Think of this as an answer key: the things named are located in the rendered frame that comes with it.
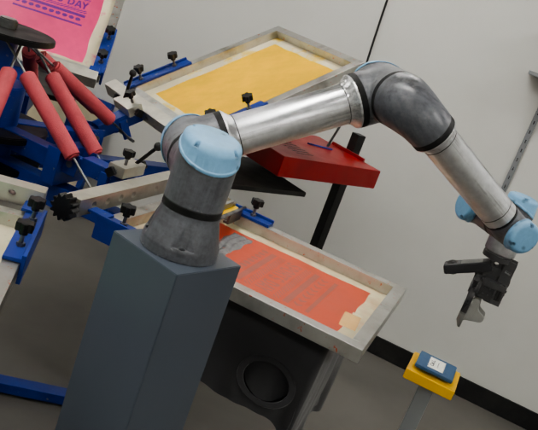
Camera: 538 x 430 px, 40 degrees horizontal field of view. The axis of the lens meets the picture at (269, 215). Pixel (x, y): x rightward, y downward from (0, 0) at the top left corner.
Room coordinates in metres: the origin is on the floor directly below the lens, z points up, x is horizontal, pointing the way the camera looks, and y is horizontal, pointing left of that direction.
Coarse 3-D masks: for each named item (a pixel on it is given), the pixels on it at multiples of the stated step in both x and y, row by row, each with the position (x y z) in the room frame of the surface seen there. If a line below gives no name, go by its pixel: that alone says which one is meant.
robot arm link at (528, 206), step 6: (510, 192) 1.73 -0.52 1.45; (516, 192) 1.74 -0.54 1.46; (510, 198) 1.71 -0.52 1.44; (516, 198) 1.70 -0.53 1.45; (522, 198) 1.70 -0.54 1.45; (528, 198) 1.71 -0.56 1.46; (516, 204) 1.70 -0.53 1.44; (522, 204) 1.69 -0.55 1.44; (528, 204) 1.69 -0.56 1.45; (534, 204) 1.70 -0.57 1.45; (522, 210) 1.69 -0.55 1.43; (528, 210) 1.69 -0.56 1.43; (534, 210) 1.70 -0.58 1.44; (528, 216) 1.70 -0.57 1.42; (534, 216) 1.72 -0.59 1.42
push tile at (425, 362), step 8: (424, 352) 1.79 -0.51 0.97; (424, 360) 1.74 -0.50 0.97; (432, 360) 1.75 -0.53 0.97; (440, 360) 1.77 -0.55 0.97; (424, 368) 1.70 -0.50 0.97; (432, 368) 1.71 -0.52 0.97; (440, 368) 1.72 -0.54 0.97; (448, 368) 1.74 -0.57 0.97; (456, 368) 1.76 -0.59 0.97; (440, 376) 1.68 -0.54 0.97; (448, 376) 1.69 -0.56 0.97
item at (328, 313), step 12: (252, 288) 1.83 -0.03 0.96; (276, 300) 1.81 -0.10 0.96; (324, 300) 1.93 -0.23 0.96; (300, 312) 1.79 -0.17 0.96; (312, 312) 1.82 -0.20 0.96; (324, 312) 1.85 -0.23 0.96; (336, 312) 1.88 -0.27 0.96; (348, 312) 1.91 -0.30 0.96; (324, 324) 1.77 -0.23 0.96; (336, 324) 1.80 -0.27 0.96
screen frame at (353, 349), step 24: (120, 216) 1.92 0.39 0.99; (144, 216) 2.02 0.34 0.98; (288, 240) 2.26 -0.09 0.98; (336, 264) 2.21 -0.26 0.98; (240, 288) 1.72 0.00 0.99; (384, 288) 2.16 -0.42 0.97; (264, 312) 1.69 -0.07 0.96; (288, 312) 1.68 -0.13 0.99; (384, 312) 1.91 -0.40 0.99; (312, 336) 1.65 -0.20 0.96; (336, 336) 1.64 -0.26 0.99; (360, 336) 1.70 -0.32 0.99
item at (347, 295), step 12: (228, 228) 2.25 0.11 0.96; (252, 240) 2.22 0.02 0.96; (240, 252) 2.07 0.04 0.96; (252, 252) 2.11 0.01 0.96; (276, 252) 2.19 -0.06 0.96; (300, 264) 2.15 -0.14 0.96; (324, 276) 2.12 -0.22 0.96; (336, 288) 2.06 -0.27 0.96; (348, 288) 2.09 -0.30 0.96; (360, 288) 2.13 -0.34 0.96; (336, 300) 1.96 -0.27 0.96; (348, 300) 2.00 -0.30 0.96; (360, 300) 2.03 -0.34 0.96
